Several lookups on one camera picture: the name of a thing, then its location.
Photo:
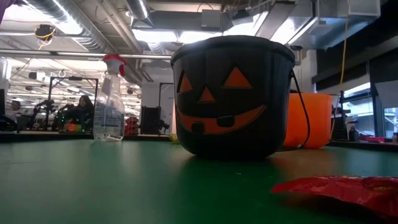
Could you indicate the black pumpkin bucket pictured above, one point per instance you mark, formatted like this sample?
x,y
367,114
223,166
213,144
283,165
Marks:
x,y
233,49

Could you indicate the red Skittles candy pack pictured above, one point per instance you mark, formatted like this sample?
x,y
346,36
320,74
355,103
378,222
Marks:
x,y
357,191

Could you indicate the black background robot arm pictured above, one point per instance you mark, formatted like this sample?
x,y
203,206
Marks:
x,y
46,104

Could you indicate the yellow Sour Patch candy pack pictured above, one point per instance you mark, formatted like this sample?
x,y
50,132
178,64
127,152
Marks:
x,y
173,138

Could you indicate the black cabinet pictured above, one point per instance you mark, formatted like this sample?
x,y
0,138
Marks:
x,y
149,119

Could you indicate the red stacked boxes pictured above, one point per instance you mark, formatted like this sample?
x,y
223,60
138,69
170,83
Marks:
x,y
132,124

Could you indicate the clear spray bottle red nozzle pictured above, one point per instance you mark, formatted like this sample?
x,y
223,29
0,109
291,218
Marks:
x,y
109,118

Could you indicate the grey ceiling box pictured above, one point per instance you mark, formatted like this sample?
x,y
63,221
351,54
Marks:
x,y
211,19

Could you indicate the person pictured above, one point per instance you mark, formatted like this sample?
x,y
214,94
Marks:
x,y
15,105
84,105

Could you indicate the orange pumpkin bucket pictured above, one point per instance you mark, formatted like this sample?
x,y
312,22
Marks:
x,y
320,121

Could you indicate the small orange object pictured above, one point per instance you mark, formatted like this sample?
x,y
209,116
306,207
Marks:
x,y
73,127

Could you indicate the silver ceiling pipe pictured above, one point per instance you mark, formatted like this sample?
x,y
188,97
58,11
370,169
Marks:
x,y
77,54

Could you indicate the green table mat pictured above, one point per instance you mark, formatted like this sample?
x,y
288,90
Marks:
x,y
62,186

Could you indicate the small dark bottle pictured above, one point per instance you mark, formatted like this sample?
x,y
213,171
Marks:
x,y
353,134

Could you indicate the red flat object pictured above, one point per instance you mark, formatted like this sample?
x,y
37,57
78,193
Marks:
x,y
373,139

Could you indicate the black equipment rack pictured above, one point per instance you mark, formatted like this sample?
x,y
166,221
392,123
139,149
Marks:
x,y
377,115

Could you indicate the purple pumpkin bucket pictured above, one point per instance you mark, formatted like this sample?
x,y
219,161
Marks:
x,y
3,6

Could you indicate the silver smooth ventilation duct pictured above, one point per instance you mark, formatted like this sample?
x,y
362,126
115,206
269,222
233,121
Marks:
x,y
138,11

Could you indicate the silver corrugated ventilation duct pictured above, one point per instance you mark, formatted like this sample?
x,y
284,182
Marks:
x,y
93,43

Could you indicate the black stand frame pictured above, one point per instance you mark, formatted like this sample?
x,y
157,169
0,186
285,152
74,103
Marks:
x,y
74,78

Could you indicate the large metal air duct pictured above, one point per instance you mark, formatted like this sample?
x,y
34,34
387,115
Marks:
x,y
326,28

